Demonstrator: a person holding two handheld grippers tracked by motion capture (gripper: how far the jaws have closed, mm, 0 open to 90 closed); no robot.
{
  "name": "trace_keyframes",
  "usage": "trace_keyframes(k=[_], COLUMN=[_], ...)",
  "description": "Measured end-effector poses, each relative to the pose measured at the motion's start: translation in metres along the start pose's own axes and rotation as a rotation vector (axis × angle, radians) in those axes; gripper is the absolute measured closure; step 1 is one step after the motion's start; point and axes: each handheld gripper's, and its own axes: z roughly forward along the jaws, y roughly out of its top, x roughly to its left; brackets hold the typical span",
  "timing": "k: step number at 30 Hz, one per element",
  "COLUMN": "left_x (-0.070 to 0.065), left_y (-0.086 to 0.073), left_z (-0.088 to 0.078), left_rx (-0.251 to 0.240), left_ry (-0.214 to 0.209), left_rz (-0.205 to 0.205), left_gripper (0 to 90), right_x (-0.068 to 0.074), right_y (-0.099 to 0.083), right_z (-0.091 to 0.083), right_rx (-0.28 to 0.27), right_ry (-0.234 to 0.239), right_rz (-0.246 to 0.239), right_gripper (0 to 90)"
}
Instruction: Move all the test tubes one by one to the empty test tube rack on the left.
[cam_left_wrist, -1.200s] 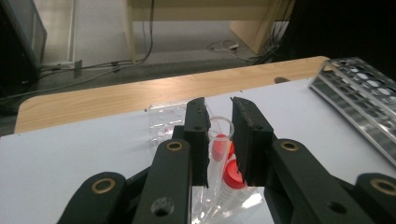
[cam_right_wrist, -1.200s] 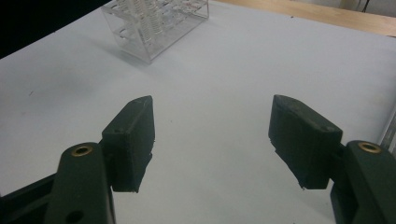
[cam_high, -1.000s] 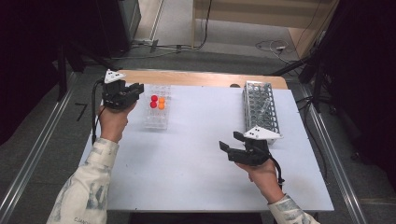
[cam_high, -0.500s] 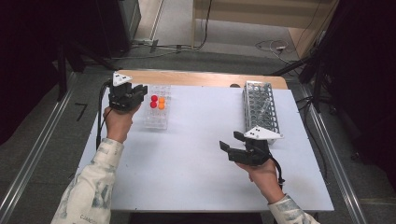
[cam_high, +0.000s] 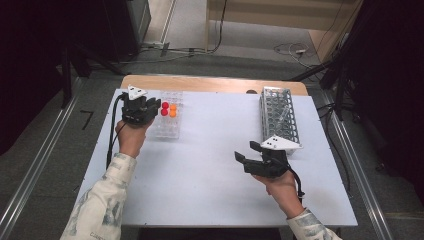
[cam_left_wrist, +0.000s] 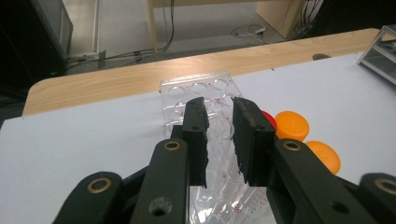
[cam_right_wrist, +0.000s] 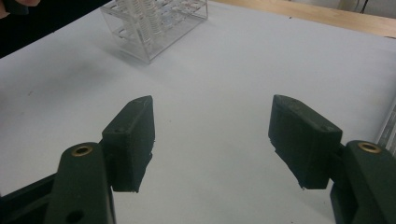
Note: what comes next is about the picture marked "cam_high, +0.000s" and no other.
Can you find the clear acrylic tube rack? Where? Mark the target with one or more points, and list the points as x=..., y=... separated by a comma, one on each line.
x=168, y=128

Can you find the person's right hand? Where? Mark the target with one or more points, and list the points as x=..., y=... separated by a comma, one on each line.
x=283, y=191

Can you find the orange cap sample tube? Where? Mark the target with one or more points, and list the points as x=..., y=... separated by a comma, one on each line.
x=173, y=107
x=172, y=113

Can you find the metal floor rail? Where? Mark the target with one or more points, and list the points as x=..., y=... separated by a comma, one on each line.
x=36, y=163
x=366, y=196

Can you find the person's left hand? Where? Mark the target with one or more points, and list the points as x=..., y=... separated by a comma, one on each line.
x=131, y=140

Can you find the wooden table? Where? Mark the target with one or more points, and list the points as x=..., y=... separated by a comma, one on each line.
x=200, y=84

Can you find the black curtain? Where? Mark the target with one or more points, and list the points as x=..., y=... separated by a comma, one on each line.
x=393, y=83
x=30, y=66

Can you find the black metal stand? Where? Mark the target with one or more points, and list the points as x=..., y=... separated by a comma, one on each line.
x=66, y=76
x=338, y=86

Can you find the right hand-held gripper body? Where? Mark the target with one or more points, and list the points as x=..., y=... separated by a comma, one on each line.
x=268, y=163

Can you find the dark cabinet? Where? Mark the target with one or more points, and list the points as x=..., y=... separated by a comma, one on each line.
x=128, y=23

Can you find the metal tube rack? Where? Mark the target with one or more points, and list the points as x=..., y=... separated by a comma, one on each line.
x=278, y=113

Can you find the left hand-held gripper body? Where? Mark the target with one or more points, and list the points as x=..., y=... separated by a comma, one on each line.
x=135, y=108

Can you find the light wooden furniture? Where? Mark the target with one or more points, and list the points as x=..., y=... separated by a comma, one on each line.
x=266, y=15

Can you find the uncapped clear tube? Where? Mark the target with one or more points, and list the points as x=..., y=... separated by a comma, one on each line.
x=283, y=117

